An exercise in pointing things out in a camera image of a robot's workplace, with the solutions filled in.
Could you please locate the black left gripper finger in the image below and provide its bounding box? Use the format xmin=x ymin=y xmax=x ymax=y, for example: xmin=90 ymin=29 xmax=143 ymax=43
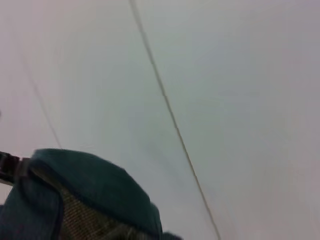
xmin=0 ymin=151 xmax=32 ymax=180

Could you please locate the dark teal insulated lunch bag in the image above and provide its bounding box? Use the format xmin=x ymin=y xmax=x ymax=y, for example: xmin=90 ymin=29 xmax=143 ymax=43
xmin=0 ymin=148 xmax=186 ymax=240

